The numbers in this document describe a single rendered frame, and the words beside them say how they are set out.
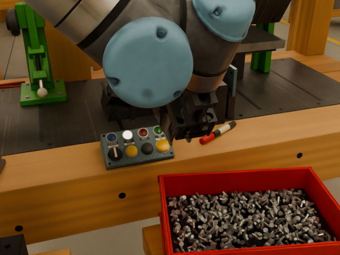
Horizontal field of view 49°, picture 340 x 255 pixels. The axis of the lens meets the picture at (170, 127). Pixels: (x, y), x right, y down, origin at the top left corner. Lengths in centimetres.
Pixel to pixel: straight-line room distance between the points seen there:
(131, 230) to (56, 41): 106
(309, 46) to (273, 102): 57
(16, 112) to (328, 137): 83
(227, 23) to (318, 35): 125
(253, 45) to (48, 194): 53
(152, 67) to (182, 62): 2
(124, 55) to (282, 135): 71
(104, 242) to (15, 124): 102
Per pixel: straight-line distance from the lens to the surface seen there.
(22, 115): 110
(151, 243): 78
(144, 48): 30
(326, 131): 102
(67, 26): 32
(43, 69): 115
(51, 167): 84
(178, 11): 45
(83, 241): 196
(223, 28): 45
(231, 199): 74
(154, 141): 83
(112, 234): 197
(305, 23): 167
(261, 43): 86
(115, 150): 80
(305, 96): 121
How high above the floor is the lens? 135
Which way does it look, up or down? 28 degrees down
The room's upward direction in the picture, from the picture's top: straight up
